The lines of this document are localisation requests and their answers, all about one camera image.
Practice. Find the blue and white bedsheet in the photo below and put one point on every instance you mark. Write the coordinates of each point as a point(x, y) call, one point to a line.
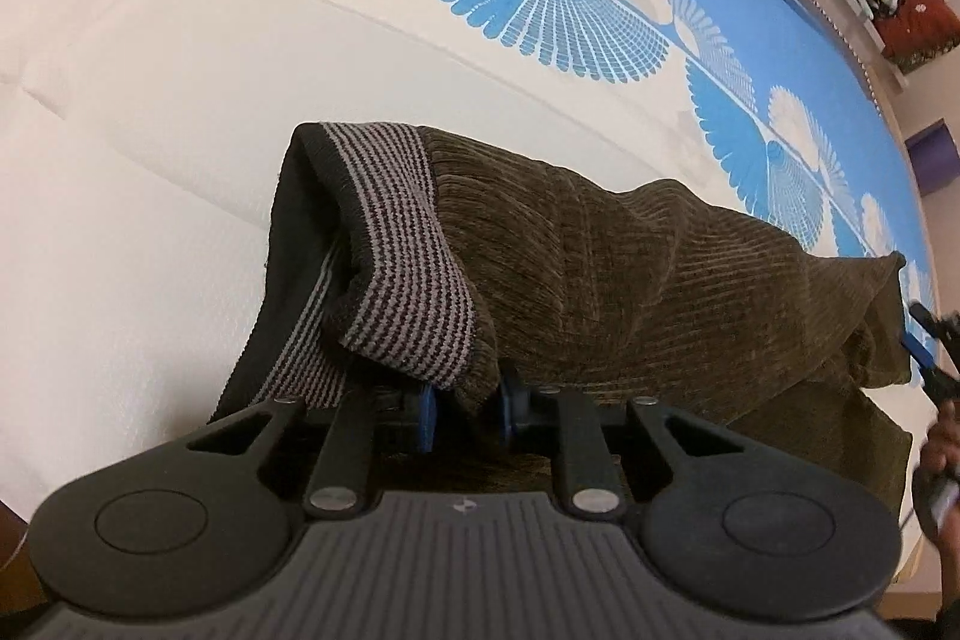
point(141, 142)

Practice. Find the purple box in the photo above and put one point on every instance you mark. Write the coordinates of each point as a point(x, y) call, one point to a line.
point(934, 157)

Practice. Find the dark red garment pile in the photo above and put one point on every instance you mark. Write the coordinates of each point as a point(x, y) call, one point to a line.
point(918, 32)

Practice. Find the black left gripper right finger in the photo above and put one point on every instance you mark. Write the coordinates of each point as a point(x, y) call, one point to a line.
point(605, 461)

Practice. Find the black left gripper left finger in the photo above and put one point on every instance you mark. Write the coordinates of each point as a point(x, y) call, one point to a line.
point(323, 460)

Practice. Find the brown corduroy pants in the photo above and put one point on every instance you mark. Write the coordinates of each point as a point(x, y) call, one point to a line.
point(405, 255)

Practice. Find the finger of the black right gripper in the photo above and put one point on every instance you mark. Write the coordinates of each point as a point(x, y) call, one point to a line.
point(943, 330)
point(934, 378)

